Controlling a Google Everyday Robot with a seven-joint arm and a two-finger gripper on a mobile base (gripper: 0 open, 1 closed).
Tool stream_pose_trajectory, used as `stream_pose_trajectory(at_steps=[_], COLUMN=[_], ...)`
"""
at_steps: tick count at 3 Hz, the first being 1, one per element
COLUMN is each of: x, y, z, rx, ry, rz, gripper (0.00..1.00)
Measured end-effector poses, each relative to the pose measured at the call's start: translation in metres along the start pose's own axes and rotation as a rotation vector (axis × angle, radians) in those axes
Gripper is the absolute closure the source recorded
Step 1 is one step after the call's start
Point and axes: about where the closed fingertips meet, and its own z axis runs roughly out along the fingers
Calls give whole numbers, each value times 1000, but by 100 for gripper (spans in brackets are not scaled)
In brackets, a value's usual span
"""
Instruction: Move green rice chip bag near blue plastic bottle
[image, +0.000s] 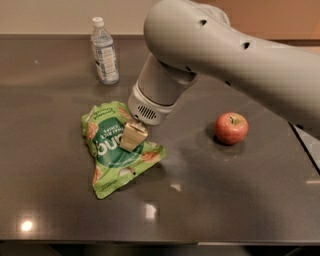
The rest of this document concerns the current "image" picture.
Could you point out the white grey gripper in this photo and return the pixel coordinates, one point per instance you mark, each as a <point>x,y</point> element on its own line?
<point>144,108</point>

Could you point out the green rice chip bag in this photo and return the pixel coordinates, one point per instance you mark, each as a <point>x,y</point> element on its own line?
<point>115,167</point>

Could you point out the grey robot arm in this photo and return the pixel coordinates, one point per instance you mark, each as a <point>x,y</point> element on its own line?
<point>187,39</point>

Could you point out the blue plastic water bottle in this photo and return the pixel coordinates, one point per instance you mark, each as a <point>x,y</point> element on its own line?
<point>104,53</point>

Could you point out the red apple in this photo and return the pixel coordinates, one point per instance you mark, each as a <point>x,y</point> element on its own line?
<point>231,128</point>

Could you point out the grey side table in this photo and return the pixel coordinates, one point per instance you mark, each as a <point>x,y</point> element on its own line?
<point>310,144</point>

